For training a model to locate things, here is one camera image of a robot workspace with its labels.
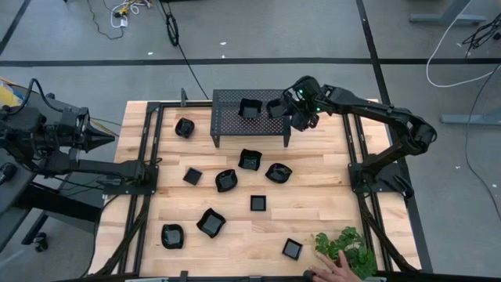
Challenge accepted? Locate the black coiled floor cable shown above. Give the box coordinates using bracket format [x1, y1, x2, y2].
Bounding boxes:
[158, 0, 211, 101]

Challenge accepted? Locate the black cable bundle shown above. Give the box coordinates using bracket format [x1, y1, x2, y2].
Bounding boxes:
[461, 13, 501, 51]

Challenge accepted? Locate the black handheld device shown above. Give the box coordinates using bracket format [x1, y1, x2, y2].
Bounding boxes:
[0, 161, 18, 186]

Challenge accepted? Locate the green leafy plant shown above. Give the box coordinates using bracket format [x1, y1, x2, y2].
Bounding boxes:
[315, 226, 379, 280]

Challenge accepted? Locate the black table rail frame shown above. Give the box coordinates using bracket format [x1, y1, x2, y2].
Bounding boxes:
[88, 99, 431, 282]

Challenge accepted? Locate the yellow and white bag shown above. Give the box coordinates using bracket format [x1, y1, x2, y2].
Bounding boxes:
[0, 84, 20, 109]

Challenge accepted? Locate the white power strip with cables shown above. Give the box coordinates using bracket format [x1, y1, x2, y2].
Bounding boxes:
[110, 0, 152, 29]

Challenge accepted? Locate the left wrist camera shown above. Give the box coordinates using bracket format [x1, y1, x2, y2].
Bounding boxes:
[59, 110, 79, 136]

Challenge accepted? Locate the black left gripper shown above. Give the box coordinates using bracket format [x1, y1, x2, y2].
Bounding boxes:
[77, 107, 117, 154]

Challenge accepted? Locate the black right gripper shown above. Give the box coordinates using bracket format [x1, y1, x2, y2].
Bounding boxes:
[280, 90, 319, 118]

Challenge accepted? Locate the dark grey side table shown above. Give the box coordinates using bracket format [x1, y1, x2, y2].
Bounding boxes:
[0, 84, 103, 254]

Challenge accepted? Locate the person's hand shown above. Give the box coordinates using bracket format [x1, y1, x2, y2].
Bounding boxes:
[311, 250, 363, 282]

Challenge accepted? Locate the black caster wheel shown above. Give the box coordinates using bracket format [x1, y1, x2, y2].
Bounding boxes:
[34, 232, 49, 253]

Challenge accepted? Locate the white floor cable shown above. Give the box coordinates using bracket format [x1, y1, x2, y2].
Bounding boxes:
[425, 0, 501, 89]

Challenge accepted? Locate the black perforated metal shelf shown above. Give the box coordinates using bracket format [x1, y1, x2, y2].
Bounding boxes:
[210, 89, 292, 149]

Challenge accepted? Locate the small black square plate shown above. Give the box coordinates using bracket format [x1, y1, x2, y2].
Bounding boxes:
[281, 237, 305, 262]
[250, 194, 268, 212]
[182, 167, 204, 186]

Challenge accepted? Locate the thin black floor cable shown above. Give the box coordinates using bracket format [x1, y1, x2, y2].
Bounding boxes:
[464, 64, 501, 222]
[85, 0, 125, 41]

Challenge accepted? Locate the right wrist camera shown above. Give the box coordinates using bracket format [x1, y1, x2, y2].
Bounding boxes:
[291, 114, 316, 132]

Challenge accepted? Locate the black wavy-edged square plate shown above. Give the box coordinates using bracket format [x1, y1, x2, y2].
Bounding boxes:
[196, 207, 227, 239]
[238, 97, 264, 120]

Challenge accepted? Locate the black pot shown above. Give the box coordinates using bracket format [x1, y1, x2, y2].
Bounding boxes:
[237, 148, 263, 172]

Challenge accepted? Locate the grey desk foot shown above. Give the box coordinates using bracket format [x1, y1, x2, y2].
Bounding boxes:
[441, 111, 501, 127]
[409, 0, 488, 25]

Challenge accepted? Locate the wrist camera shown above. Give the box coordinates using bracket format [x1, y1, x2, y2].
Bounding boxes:
[59, 110, 79, 136]
[291, 114, 316, 132]

